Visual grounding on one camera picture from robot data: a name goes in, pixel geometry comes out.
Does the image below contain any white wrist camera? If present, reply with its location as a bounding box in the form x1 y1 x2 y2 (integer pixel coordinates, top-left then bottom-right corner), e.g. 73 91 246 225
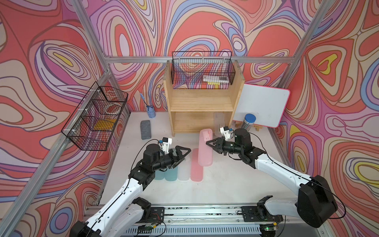
220 126 233 141
159 137 172 154

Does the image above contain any teal pencil case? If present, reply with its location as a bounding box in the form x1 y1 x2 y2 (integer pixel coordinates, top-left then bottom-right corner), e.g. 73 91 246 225
165 167 178 182
155 170 165 180

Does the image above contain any yellow item in side basket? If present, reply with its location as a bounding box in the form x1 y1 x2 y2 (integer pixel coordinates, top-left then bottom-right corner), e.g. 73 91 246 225
93 118 116 131

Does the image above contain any black wire basket on frame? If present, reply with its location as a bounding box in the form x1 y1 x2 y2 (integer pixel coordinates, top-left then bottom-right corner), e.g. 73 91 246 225
61 82 128 151

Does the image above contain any colored pencil tube blue lid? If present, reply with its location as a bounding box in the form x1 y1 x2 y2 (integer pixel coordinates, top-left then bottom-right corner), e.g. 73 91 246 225
241 114 257 131

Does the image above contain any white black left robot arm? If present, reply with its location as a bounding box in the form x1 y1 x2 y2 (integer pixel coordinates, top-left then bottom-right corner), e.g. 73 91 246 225
69 144 191 237

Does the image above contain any black wire basket on shelf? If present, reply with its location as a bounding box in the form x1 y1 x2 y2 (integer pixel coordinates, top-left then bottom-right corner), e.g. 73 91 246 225
171 50 235 89

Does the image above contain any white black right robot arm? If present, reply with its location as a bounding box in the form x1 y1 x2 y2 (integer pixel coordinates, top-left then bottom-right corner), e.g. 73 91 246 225
206 128 338 228

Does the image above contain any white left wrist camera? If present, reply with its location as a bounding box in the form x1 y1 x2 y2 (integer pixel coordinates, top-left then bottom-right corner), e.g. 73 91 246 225
159 137 172 154

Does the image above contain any clear pencil case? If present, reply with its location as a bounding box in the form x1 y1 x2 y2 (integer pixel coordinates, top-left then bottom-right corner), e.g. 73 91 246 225
213 112 226 137
178 158 191 181

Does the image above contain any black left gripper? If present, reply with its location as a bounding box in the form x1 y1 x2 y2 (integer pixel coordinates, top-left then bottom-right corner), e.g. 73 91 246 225
150 146 190 173

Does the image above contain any silver box in basket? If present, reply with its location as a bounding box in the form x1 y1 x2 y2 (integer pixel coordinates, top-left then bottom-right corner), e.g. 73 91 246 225
203 75 230 84

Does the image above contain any pink pencil case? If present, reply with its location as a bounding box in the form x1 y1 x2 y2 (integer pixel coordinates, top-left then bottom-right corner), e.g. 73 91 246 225
190 148 203 182
198 128 213 167

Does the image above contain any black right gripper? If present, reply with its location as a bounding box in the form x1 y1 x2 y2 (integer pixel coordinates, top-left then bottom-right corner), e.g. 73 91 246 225
206 136 242 155

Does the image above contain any wooden two-tier shelf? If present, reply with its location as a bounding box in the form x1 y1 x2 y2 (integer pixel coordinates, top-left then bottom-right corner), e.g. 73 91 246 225
163 61 245 137

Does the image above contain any grey felt eraser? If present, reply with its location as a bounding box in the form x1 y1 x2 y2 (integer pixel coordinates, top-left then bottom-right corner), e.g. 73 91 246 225
140 120 152 140

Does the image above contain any wooden board easel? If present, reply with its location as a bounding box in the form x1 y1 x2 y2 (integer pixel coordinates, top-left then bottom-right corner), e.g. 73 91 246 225
233 120 263 131

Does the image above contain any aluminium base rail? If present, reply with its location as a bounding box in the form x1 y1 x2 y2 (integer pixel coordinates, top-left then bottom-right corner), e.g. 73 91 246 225
73 202 323 237

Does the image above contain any blue pen cup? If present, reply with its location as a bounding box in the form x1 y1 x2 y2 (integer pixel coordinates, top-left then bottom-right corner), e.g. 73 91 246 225
140 93 156 118

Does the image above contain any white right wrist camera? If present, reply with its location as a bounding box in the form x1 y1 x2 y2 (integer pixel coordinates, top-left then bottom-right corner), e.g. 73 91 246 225
220 126 233 141

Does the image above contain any white board pink frame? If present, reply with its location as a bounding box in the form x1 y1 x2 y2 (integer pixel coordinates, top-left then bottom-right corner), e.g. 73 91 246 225
233 85 291 128

